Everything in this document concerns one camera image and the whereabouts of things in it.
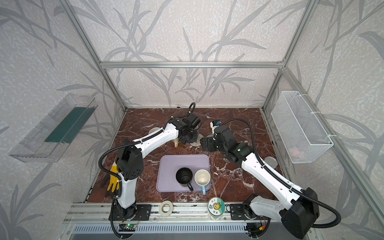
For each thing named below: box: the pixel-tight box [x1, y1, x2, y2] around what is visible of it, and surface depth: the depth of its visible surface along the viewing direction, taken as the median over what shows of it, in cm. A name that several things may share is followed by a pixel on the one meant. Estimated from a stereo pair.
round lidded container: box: [207, 197, 226, 221], surface depth 69 cm
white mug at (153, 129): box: [148, 127, 161, 135], surface depth 98 cm
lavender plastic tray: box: [156, 154, 211, 193], surface depth 91 cm
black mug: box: [175, 167, 194, 192], surface depth 79 cm
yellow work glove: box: [107, 161, 120, 193], surface depth 82 cm
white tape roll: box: [158, 200, 174, 217], surface depth 77 cm
